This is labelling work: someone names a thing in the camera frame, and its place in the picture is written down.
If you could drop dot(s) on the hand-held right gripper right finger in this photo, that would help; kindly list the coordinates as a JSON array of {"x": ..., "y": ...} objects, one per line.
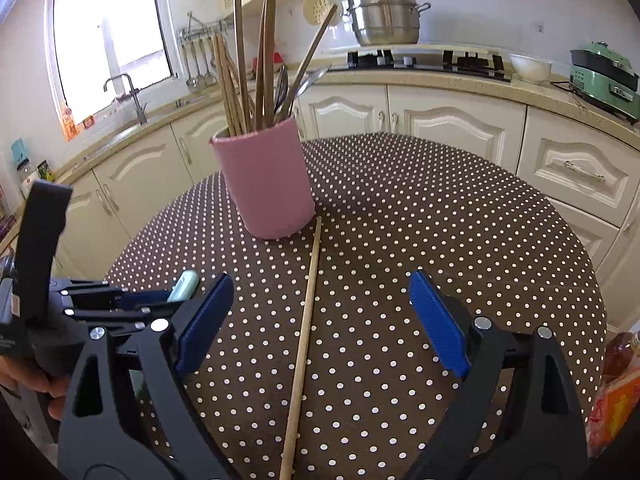
[{"x": 440, "y": 325}]

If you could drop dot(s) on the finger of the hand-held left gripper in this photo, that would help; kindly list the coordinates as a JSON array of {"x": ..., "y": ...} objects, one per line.
[
  {"x": 145, "y": 300},
  {"x": 85, "y": 287}
]

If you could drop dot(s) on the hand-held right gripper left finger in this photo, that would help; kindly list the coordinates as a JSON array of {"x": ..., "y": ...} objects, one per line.
[{"x": 205, "y": 325}]

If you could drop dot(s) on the slender wooden chopstick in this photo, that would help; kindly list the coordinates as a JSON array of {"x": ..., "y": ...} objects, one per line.
[{"x": 305, "y": 335}]

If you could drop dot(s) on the pink utensil holder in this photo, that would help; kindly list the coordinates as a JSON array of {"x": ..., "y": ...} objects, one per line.
[{"x": 265, "y": 180}]

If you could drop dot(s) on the metal spoon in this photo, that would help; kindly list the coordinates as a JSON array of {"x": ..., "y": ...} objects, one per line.
[{"x": 312, "y": 80}]

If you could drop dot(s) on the bunch of wooden chopsticks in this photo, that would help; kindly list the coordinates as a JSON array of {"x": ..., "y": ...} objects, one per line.
[{"x": 269, "y": 10}]

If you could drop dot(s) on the person's left hand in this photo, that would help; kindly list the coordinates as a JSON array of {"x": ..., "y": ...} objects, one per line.
[{"x": 30, "y": 372}]

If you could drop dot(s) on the brown polka dot tablecloth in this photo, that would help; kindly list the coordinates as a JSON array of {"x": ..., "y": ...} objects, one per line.
[{"x": 425, "y": 210}]

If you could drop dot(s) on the orange bottle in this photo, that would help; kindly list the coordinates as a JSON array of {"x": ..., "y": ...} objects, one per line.
[{"x": 69, "y": 125}]

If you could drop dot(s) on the small orange jar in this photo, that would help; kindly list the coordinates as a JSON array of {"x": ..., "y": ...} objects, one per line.
[{"x": 89, "y": 123}]

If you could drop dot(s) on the steel kitchen faucet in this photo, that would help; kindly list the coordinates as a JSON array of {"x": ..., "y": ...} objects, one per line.
[{"x": 142, "y": 115}]

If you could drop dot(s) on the orange snack packet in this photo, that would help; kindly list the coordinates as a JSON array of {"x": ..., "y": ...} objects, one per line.
[{"x": 615, "y": 410}]

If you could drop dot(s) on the kitchen window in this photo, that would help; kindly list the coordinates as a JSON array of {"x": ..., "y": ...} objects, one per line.
[{"x": 85, "y": 35}]

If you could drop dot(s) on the hanging metal kitchen utensil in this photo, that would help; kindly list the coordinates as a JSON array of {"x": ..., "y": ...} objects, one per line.
[
  {"x": 209, "y": 76},
  {"x": 200, "y": 79},
  {"x": 191, "y": 81}
]

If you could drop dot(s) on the black gas stove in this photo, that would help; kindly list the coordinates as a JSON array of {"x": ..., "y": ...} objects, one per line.
[{"x": 425, "y": 62}]

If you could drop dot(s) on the white bowl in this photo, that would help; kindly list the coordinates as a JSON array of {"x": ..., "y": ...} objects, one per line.
[{"x": 530, "y": 70}]

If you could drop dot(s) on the red container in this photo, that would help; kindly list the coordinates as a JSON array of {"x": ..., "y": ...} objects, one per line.
[{"x": 278, "y": 62}]

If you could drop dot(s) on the green electric cooker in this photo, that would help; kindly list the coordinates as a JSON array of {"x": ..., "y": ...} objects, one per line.
[{"x": 605, "y": 80}]

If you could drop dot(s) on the steel steamer pot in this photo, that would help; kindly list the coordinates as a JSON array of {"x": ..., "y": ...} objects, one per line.
[{"x": 385, "y": 20}]

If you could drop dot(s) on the cream perforated strainer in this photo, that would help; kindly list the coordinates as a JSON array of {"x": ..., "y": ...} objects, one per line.
[{"x": 315, "y": 10}]

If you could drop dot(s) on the metal wall utensil rack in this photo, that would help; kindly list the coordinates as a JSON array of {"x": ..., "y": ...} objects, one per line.
[{"x": 200, "y": 30}]

